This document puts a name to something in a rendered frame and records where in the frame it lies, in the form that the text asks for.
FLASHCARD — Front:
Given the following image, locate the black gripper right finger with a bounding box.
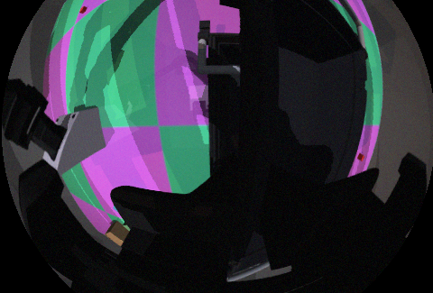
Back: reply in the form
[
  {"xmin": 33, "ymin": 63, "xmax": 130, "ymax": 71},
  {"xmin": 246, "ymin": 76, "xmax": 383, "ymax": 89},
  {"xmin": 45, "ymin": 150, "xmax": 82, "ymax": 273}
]
[{"xmin": 257, "ymin": 164, "xmax": 379, "ymax": 270}]

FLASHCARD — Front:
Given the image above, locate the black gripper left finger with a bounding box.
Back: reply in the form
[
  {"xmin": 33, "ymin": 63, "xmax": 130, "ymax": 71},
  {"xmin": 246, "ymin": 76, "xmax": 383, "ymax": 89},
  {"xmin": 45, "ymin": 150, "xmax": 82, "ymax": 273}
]
[{"xmin": 111, "ymin": 153, "xmax": 238, "ymax": 270}]

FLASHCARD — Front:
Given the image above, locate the tan cube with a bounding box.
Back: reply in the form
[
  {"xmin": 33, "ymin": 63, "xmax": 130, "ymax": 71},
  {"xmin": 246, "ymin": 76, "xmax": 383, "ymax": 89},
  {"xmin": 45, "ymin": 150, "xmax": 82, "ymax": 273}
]
[{"xmin": 105, "ymin": 221, "xmax": 130, "ymax": 246}]

